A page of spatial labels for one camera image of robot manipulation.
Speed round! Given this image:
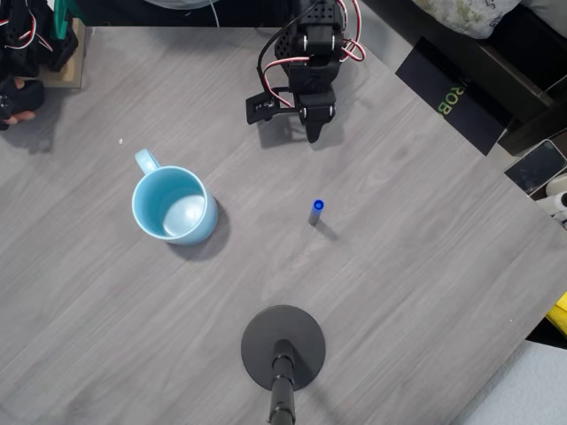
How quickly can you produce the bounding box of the blue marker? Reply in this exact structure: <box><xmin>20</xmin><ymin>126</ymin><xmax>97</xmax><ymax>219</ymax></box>
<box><xmin>308</xmin><ymin>198</ymin><xmax>325</xmax><ymax>227</ymax></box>

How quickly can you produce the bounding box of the light blue mug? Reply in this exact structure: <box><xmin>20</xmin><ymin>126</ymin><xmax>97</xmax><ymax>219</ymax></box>
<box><xmin>130</xmin><ymin>148</ymin><xmax>219</xmax><ymax>247</ymax></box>

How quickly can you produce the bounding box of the person's hand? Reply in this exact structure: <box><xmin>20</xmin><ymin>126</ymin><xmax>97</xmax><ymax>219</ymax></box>
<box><xmin>5</xmin><ymin>75</ymin><xmax>39</xmax><ymax>126</ymax></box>

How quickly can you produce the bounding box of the black box with green letters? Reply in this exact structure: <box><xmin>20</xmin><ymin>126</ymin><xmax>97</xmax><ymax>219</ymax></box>
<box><xmin>393</xmin><ymin>35</ymin><xmax>515</xmax><ymax>157</ymax></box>

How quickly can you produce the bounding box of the white round object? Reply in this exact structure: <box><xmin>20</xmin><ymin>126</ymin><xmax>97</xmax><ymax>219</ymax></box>
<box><xmin>144</xmin><ymin>0</ymin><xmax>218</xmax><ymax>11</ymax></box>

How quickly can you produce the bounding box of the patterned white pillow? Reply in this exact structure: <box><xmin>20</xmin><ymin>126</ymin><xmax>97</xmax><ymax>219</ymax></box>
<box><xmin>411</xmin><ymin>0</ymin><xmax>524</xmax><ymax>40</ymax></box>

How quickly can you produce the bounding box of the black furniture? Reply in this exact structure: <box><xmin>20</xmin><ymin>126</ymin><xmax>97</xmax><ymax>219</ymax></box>
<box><xmin>361</xmin><ymin>0</ymin><xmax>567</xmax><ymax>156</ymax></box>

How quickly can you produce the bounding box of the smartphone with dark screen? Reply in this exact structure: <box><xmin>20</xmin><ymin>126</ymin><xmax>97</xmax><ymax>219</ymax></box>
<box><xmin>503</xmin><ymin>139</ymin><xmax>567</xmax><ymax>196</ymax></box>

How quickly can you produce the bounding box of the wooden base board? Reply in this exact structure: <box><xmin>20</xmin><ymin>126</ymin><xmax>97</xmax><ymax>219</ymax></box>
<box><xmin>39</xmin><ymin>17</ymin><xmax>88</xmax><ymax>89</ymax></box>

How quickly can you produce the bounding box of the white device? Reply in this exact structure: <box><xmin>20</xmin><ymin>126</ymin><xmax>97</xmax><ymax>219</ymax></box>
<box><xmin>533</xmin><ymin>174</ymin><xmax>567</xmax><ymax>229</ymax></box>

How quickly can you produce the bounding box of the green printed clamp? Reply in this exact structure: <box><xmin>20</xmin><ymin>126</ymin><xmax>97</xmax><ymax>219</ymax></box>
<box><xmin>47</xmin><ymin>0</ymin><xmax>74</xmax><ymax>43</ymax></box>

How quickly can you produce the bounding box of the yellow object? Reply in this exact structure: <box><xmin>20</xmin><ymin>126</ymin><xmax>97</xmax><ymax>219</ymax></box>
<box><xmin>545</xmin><ymin>291</ymin><xmax>567</xmax><ymax>336</ymax></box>

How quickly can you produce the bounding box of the light grey fabric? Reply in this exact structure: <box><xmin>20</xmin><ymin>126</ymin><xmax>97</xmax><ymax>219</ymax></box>
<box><xmin>451</xmin><ymin>338</ymin><xmax>567</xmax><ymax>425</ymax></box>

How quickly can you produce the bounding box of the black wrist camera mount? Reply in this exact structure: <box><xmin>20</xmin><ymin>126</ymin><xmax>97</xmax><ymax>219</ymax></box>
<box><xmin>245</xmin><ymin>87</ymin><xmax>302</xmax><ymax>126</ymax></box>

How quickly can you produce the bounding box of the red white servo wire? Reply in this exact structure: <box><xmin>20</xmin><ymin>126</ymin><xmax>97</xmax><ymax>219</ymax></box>
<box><xmin>338</xmin><ymin>0</ymin><xmax>367</xmax><ymax>64</ymax></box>
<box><xmin>262</xmin><ymin>53</ymin><xmax>312</xmax><ymax>110</ymax></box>

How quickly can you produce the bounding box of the black round-base camera stand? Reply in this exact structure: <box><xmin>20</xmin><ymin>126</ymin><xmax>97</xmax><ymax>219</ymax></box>
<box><xmin>240</xmin><ymin>304</ymin><xmax>327</xmax><ymax>425</ymax></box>

